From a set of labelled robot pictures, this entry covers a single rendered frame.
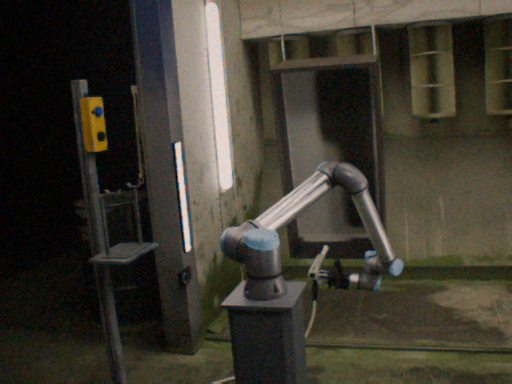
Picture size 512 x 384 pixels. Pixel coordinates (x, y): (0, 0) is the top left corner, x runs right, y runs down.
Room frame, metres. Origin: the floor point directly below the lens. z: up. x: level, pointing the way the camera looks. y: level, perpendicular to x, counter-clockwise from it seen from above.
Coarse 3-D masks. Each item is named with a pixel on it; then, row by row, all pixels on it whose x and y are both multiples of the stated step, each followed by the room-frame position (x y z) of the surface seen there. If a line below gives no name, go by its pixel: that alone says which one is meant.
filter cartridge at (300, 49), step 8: (272, 40) 4.31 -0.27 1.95; (280, 40) 4.27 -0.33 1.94; (288, 40) 4.27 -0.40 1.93; (296, 40) 4.26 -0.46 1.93; (304, 40) 4.31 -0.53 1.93; (272, 48) 4.33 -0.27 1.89; (280, 48) 4.28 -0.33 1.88; (288, 48) 4.26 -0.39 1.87; (296, 48) 4.26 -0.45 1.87; (304, 48) 4.30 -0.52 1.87; (272, 56) 4.34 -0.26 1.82; (280, 56) 4.28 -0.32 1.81; (288, 56) 4.28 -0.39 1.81; (296, 56) 4.27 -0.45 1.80; (304, 56) 4.29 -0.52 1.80; (272, 64) 4.36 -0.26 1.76
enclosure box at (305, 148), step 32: (288, 64) 3.17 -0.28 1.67; (320, 64) 3.01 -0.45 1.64; (352, 64) 2.91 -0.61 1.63; (288, 96) 3.41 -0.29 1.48; (320, 96) 3.35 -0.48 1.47; (352, 96) 3.30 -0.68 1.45; (288, 128) 3.45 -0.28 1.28; (320, 128) 3.40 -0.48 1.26; (352, 128) 3.34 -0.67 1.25; (288, 160) 3.39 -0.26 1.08; (320, 160) 3.45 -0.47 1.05; (352, 160) 3.39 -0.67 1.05; (288, 192) 3.33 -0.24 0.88; (384, 192) 3.19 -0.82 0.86; (288, 224) 3.23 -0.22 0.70; (320, 224) 3.55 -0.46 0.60; (352, 224) 3.48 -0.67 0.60; (384, 224) 3.18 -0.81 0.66; (352, 256) 3.16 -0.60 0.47
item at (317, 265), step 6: (324, 246) 3.15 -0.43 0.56; (324, 252) 3.05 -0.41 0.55; (318, 258) 2.91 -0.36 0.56; (324, 258) 2.95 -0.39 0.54; (312, 264) 2.82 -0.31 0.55; (318, 264) 2.81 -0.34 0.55; (312, 270) 2.72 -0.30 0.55; (318, 270) 2.74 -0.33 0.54; (312, 282) 2.81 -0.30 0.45; (312, 288) 2.81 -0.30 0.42; (312, 294) 2.82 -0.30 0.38
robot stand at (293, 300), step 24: (240, 288) 2.28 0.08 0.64; (288, 288) 2.23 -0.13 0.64; (240, 312) 2.08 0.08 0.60; (264, 312) 2.05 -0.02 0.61; (288, 312) 2.04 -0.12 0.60; (240, 336) 2.08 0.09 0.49; (264, 336) 2.05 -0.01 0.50; (288, 336) 2.04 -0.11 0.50; (240, 360) 2.09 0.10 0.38; (264, 360) 2.05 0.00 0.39; (288, 360) 2.03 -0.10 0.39
